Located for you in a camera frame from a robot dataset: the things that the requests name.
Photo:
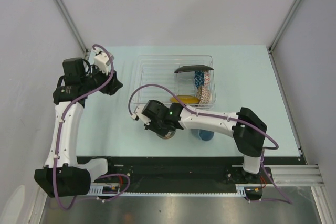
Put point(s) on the black floral square plate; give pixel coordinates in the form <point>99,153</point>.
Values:
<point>193,68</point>

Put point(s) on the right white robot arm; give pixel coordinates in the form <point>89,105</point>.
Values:
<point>244,126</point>

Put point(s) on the brown white patterned bowl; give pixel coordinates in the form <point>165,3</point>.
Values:
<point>204,94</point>

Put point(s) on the red black mug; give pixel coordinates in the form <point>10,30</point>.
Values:
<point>167,136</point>

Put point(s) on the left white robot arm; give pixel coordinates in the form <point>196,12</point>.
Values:
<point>61,175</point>

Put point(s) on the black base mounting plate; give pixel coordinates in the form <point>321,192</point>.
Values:
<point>221,168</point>

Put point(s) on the light blue cup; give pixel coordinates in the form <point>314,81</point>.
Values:
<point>203,135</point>

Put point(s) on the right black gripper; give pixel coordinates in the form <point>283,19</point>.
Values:
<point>151,126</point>

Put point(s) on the aluminium frame rail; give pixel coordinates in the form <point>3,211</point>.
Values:
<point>296,175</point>

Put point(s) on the clear plastic dish rack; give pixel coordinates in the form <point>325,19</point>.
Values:
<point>159,69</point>

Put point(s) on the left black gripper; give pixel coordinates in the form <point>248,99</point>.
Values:
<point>112,86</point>

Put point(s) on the yellow round patterned plate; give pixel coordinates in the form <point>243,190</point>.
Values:
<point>186,99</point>

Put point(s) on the blue white patterned bowl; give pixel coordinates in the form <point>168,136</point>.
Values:
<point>202,78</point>

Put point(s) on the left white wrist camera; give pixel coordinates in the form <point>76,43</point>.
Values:
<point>102,59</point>

